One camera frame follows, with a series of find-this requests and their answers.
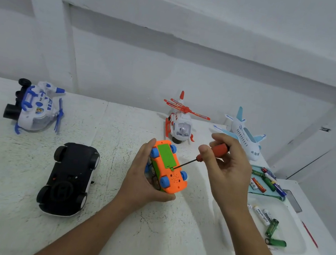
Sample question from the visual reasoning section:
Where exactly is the red handled screwdriver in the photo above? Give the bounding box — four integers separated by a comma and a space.
174, 137, 231, 177

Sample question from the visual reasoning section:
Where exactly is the orange toy car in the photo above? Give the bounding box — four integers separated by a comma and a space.
142, 138, 193, 196

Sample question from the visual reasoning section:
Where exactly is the person's left hand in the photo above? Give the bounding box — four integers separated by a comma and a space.
113, 134, 184, 218

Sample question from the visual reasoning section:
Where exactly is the teal plastic tray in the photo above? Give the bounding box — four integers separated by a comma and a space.
246, 165, 290, 202

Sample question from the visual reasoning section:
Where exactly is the pile of mixed batteries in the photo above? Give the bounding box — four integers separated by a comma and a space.
248, 166, 290, 198

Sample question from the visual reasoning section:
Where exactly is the person's right hand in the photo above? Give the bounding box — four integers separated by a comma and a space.
190, 131, 258, 217

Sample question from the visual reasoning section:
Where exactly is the green battery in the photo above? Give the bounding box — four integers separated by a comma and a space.
264, 237, 288, 249
265, 218, 280, 239

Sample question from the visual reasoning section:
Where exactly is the white plastic tray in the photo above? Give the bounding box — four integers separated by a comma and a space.
208, 189, 313, 255

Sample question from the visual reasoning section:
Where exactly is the black toy car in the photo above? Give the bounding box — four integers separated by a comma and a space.
35, 139, 102, 221

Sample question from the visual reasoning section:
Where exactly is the long white battery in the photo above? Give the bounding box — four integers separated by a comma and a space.
251, 205, 273, 227

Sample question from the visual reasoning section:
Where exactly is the person's left forearm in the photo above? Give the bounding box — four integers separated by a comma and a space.
29, 184, 144, 255

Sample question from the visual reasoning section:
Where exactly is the blue and white toy helicopter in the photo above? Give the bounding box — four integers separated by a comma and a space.
1, 76, 68, 140

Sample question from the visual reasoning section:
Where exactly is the person's right forearm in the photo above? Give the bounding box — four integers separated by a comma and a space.
216, 201, 307, 255

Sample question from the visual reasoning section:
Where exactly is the red and white toy helicopter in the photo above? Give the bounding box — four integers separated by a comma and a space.
158, 89, 214, 148

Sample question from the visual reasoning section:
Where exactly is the white toy airplane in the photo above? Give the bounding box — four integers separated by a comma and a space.
209, 104, 270, 163

